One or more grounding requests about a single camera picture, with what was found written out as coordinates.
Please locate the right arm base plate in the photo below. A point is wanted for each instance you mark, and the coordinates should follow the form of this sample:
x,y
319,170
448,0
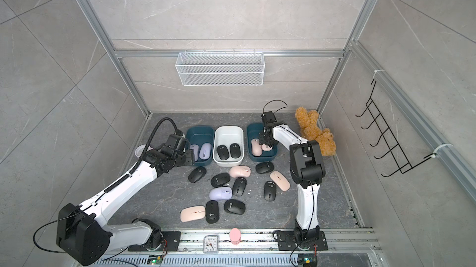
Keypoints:
x,y
287,242

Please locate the right green circuit board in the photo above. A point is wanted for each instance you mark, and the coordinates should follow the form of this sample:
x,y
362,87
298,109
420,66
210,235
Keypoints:
x,y
307,261

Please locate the left teal storage box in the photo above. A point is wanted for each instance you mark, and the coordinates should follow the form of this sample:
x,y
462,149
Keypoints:
x,y
200,135

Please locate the purple round alarm clock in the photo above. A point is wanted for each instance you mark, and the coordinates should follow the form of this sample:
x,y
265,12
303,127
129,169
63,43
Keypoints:
x,y
139,150

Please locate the left green circuit board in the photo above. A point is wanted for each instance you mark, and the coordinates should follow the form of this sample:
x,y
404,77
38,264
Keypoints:
x,y
155,260

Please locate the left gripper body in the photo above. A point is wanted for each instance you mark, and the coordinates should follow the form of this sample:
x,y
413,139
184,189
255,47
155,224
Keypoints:
x,y
187,159

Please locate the brown teddy bear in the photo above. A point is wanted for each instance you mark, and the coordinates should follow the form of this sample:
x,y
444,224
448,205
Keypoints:
x,y
307,121

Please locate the teal storage box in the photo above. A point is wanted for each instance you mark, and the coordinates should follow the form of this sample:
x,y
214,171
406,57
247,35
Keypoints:
x,y
253,131
200,135

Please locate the pink mouse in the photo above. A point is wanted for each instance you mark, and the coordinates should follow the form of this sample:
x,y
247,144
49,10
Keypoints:
x,y
240,171
266,147
192,213
256,148
280,180

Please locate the black wire hook rack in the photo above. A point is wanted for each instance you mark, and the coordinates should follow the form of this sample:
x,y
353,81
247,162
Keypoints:
x,y
388,138

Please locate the white wire mesh basket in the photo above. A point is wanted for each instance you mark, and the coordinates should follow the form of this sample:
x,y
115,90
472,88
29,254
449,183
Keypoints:
x,y
221,68

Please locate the purple mouse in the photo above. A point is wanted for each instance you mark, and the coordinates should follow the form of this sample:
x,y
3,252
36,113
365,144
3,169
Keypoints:
x,y
196,151
221,193
205,151

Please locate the white storage box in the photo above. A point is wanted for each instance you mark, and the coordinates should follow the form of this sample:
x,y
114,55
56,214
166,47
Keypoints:
x,y
227,135

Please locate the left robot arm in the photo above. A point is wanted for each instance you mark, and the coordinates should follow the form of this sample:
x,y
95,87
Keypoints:
x,y
84,232

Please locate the green circuit board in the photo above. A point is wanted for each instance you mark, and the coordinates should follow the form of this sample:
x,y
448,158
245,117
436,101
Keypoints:
x,y
155,260
307,261

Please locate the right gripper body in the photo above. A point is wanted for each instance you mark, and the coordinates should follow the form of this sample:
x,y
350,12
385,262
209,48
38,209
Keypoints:
x,y
264,140

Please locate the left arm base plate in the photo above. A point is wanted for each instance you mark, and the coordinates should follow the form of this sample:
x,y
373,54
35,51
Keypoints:
x,y
169,240

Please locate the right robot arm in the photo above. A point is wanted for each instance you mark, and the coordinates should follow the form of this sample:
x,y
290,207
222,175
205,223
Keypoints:
x,y
307,171

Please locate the right teal storage box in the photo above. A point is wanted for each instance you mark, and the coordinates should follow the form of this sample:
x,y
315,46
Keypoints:
x,y
253,131

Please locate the pink cylinder cup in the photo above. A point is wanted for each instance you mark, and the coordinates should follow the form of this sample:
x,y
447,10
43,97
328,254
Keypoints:
x,y
235,236

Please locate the white square desk clock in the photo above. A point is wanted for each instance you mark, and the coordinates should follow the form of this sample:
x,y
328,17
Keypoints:
x,y
211,244

